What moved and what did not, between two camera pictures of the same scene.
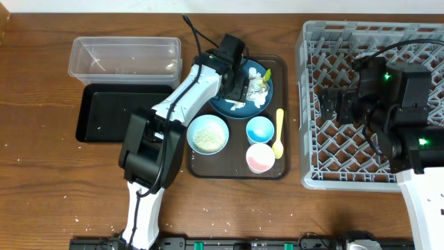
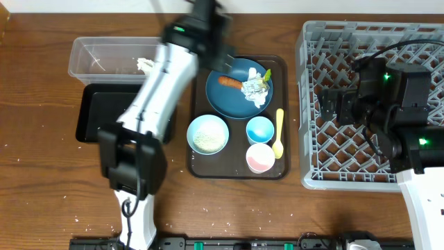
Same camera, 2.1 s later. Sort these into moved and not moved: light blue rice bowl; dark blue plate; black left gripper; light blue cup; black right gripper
Moved: black left gripper
Not moved: black right gripper; dark blue plate; light blue rice bowl; light blue cup
